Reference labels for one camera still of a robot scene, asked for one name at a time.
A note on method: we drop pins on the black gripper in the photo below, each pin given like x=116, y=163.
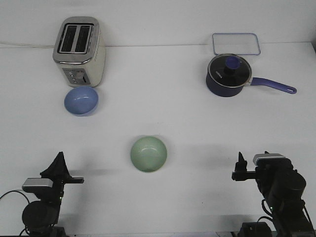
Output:
x=59, y=174
x=264, y=174

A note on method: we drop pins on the blue bowl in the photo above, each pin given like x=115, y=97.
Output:
x=81, y=101

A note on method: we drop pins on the green bowl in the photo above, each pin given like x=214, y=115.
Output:
x=148, y=154

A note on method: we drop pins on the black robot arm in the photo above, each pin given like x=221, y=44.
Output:
x=282, y=188
x=41, y=216

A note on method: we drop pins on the dark blue saucepan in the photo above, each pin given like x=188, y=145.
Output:
x=226, y=91

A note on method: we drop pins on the glass pot lid blue knob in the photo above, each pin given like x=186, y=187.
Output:
x=229, y=70

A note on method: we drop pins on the clear container lid blue rim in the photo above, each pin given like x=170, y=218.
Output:
x=246, y=44

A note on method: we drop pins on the silver two-slot toaster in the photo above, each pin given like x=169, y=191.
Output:
x=80, y=52

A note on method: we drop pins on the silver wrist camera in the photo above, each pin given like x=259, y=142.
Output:
x=266, y=156
x=37, y=185

